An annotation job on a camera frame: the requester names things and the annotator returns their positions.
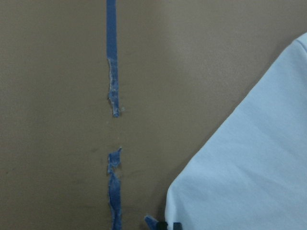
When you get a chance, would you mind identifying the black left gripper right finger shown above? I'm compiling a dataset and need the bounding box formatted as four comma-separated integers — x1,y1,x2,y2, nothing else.
173,222,182,230

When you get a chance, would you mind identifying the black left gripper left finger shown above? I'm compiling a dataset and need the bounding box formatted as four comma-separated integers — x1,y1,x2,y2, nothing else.
156,221,167,230

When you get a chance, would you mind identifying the light blue t-shirt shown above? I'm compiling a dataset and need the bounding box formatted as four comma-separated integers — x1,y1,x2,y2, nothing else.
165,34,307,230

